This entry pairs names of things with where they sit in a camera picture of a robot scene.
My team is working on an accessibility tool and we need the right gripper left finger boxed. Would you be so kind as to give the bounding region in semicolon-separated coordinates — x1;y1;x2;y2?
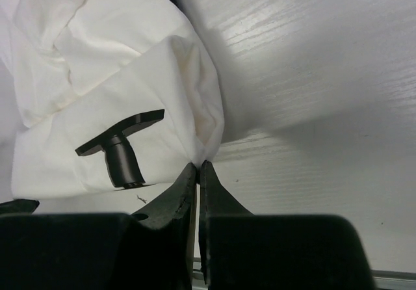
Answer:
132;163;197;230

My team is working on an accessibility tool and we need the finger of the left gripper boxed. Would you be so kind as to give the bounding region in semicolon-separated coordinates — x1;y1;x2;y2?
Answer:
0;199;40;215

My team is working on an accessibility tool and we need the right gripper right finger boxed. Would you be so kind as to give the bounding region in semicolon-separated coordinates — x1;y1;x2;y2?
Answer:
200;161;254;217

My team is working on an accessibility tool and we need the white t shirt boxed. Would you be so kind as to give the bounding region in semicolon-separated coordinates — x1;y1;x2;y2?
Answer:
1;0;224;200

